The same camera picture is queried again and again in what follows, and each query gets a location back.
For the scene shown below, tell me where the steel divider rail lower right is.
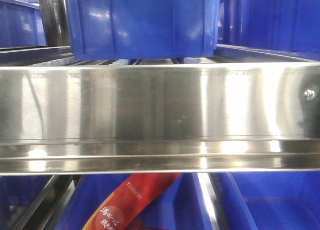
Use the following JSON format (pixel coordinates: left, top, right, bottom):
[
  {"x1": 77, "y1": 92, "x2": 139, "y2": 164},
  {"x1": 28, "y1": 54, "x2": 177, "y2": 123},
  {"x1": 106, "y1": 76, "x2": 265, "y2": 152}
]
[{"x1": 197, "y1": 172, "x2": 229, "y2": 229}]

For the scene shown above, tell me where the dark blue bin lower left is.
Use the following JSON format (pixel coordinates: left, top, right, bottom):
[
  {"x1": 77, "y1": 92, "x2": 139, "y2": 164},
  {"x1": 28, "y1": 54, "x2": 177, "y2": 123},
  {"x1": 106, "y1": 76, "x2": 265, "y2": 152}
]
[{"x1": 0, "y1": 175, "x2": 51, "y2": 219}]

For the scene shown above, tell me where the dark blue bin upper right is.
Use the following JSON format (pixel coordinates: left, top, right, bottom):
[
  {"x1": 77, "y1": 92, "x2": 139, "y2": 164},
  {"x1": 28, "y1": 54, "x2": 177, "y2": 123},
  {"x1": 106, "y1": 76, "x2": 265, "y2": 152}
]
[{"x1": 218, "y1": 0, "x2": 320, "y2": 60}]

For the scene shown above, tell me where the dark blue bin upper left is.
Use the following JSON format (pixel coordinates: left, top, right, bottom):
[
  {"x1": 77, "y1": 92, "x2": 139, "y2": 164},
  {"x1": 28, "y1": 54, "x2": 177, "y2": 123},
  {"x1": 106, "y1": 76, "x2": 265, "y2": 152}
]
[{"x1": 0, "y1": 0, "x2": 47, "y2": 48}]

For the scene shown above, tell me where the steel divider rail lower left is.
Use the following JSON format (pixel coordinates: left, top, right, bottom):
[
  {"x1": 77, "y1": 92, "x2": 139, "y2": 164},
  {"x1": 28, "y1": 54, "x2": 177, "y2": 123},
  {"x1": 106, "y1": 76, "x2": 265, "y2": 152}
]
[{"x1": 0, "y1": 175, "x2": 81, "y2": 229}]

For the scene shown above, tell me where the steel divider rail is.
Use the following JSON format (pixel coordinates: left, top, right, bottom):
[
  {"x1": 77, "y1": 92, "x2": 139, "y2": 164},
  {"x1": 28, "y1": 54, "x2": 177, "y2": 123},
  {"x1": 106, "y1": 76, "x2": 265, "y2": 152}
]
[
  {"x1": 197, "y1": 172, "x2": 229, "y2": 229},
  {"x1": 0, "y1": 175, "x2": 81, "y2": 229}
]

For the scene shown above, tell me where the dark blue bin lower right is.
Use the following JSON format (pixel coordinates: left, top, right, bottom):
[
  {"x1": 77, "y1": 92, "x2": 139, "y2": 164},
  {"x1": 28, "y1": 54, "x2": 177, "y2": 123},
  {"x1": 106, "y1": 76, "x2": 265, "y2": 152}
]
[{"x1": 211, "y1": 171, "x2": 320, "y2": 229}]

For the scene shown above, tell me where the dark blue bin lower middle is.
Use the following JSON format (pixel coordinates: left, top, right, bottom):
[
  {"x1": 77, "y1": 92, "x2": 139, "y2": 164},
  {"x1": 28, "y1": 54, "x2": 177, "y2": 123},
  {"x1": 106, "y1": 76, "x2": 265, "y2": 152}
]
[{"x1": 55, "y1": 173, "x2": 212, "y2": 229}]

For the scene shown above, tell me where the dark blue bin upper middle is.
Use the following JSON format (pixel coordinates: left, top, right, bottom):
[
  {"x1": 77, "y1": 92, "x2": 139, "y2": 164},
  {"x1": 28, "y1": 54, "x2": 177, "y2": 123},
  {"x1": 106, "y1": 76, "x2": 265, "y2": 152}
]
[{"x1": 65, "y1": 0, "x2": 220, "y2": 60}]

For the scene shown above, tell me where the shiny round rail screw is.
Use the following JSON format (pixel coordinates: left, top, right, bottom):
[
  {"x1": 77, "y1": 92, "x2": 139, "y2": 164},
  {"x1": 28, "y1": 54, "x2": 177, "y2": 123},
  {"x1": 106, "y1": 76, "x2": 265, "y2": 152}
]
[{"x1": 303, "y1": 89, "x2": 316, "y2": 101}]

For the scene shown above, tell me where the dark blue bin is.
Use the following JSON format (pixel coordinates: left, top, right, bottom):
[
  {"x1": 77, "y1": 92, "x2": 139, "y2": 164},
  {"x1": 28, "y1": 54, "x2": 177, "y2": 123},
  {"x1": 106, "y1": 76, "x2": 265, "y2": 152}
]
[
  {"x1": 65, "y1": 0, "x2": 220, "y2": 60},
  {"x1": 218, "y1": 0, "x2": 320, "y2": 60},
  {"x1": 0, "y1": 0, "x2": 47, "y2": 48},
  {"x1": 55, "y1": 173, "x2": 212, "y2": 229},
  {"x1": 0, "y1": 175, "x2": 51, "y2": 219},
  {"x1": 211, "y1": 171, "x2": 320, "y2": 229}
]

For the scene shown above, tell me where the stainless steel shelf front rail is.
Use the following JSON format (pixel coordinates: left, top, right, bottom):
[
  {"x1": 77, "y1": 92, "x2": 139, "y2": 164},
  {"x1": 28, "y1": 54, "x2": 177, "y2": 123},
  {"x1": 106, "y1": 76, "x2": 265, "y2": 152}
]
[{"x1": 0, "y1": 62, "x2": 320, "y2": 175}]

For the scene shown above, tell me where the red printed snack bag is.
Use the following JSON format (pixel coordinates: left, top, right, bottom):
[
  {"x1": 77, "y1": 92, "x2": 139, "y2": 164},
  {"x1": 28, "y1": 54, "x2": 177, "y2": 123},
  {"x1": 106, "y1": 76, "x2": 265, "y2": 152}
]
[{"x1": 83, "y1": 173, "x2": 180, "y2": 229}]

